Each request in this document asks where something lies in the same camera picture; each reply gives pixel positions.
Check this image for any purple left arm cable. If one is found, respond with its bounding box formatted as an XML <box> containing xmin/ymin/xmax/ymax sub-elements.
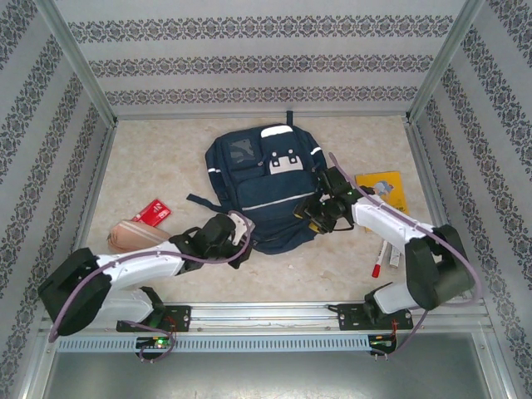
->
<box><xmin>47</xmin><ymin>209</ymin><xmax>255</xmax><ymax>365</ymax></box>

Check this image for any aluminium frame post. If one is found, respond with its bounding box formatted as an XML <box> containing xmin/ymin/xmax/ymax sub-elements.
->
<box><xmin>33</xmin><ymin>0</ymin><xmax>120</xmax><ymax>128</ymax></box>
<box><xmin>403</xmin><ymin>0</ymin><xmax>488</xmax><ymax>126</ymax></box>

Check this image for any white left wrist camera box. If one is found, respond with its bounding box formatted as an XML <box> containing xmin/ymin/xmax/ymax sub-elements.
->
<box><xmin>229</xmin><ymin>210</ymin><xmax>251</xmax><ymax>247</ymax></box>

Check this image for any yellow book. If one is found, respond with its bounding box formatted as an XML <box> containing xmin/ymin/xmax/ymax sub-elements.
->
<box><xmin>355</xmin><ymin>170</ymin><xmax>411</xmax><ymax>234</ymax></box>

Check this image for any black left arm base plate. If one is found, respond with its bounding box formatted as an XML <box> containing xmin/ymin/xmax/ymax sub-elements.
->
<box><xmin>116</xmin><ymin>305</ymin><xmax>193</xmax><ymax>333</ymax></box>

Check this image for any aluminium mounting rail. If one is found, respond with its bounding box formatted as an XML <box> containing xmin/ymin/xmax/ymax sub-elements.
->
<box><xmin>39</xmin><ymin>299</ymin><xmax>495</xmax><ymax>336</ymax></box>

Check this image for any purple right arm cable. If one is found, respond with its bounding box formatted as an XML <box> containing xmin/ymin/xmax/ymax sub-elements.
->
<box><xmin>328</xmin><ymin>151</ymin><xmax>485</xmax><ymax>362</ymax></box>

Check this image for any aluminium table side rail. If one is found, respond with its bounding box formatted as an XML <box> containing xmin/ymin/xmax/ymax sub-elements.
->
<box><xmin>56</xmin><ymin>123</ymin><xmax>120</xmax><ymax>303</ymax></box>
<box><xmin>403</xmin><ymin>120</ymin><xmax>477</xmax><ymax>301</ymax></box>

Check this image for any pink pencil case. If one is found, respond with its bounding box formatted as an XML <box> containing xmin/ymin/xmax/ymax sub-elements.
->
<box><xmin>106</xmin><ymin>219</ymin><xmax>171</xmax><ymax>253</ymax></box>

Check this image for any slotted grey cable duct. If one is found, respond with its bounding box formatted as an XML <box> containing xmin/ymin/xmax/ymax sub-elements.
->
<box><xmin>55</xmin><ymin>334</ymin><xmax>372</xmax><ymax>354</ymax></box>

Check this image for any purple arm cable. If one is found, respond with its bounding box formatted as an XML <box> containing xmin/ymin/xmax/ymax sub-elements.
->
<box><xmin>47</xmin><ymin>209</ymin><xmax>255</xmax><ymax>365</ymax></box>
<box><xmin>328</xmin><ymin>151</ymin><xmax>485</xmax><ymax>362</ymax></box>

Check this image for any red capped white marker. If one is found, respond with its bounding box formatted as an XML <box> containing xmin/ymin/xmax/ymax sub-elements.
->
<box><xmin>371</xmin><ymin>240</ymin><xmax>390</xmax><ymax>278</ymax></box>

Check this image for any grey metal shelf panel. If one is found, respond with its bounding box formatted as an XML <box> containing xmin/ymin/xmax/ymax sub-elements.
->
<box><xmin>41</xmin><ymin>351</ymin><xmax>500</xmax><ymax>399</ymax></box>

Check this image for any aluminium table back rail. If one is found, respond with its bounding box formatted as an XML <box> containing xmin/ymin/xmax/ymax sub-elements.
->
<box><xmin>114</xmin><ymin>110</ymin><xmax>411</xmax><ymax>121</ymax></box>

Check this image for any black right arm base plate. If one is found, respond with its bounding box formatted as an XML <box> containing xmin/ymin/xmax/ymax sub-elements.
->
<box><xmin>338</xmin><ymin>303</ymin><xmax>415</xmax><ymax>333</ymax></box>

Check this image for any navy blue backpack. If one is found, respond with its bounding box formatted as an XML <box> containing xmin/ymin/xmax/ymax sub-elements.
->
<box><xmin>185</xmin><ymin>110</ymin><xmax>329</xmax><ymax>255</ymax></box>

